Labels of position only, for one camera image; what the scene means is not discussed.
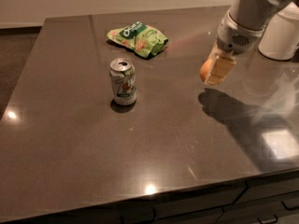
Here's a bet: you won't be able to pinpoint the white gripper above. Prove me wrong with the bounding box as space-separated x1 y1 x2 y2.
202 10 265 86

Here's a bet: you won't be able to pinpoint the orange fruit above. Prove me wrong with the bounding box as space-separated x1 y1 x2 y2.
200 59 213 82

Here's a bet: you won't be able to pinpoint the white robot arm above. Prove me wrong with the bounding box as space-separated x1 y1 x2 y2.
200 0 299 86

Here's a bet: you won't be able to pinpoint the green rice chip bag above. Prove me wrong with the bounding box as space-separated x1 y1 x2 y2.
107 21 168 59

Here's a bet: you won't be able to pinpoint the white green soda can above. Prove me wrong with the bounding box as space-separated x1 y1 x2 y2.
109 58 136 105

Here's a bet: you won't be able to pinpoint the dark cabinet drawers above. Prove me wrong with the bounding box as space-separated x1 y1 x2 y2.
1 170 299 224

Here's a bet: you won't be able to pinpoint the black drawer handle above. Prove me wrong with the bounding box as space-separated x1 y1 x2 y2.
258 215 278 224

